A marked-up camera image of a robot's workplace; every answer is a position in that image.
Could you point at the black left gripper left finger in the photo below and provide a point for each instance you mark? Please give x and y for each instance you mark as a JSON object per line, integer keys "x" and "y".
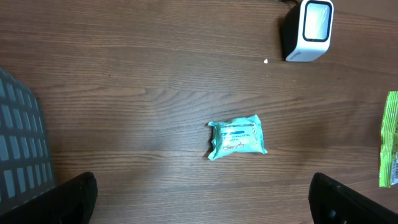
{"x": 72, "y": 202}

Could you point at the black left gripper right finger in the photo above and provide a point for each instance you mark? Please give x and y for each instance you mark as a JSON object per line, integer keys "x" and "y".
{"x": 332, "y": 202}

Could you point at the green snack bag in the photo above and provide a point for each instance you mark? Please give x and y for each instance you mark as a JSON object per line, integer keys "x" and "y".
{"x": 388, "y": 143}

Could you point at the teal foil packet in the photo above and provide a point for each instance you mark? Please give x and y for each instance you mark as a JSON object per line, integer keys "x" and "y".
{"x": 242, "y": 135}

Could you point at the white barcode scanner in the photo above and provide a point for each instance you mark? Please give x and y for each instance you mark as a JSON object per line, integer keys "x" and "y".
{"x": 306, "y": 30}

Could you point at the grey plastic lattice basket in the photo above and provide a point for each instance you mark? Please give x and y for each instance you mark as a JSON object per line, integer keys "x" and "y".
{"x": 26, "y": 163}

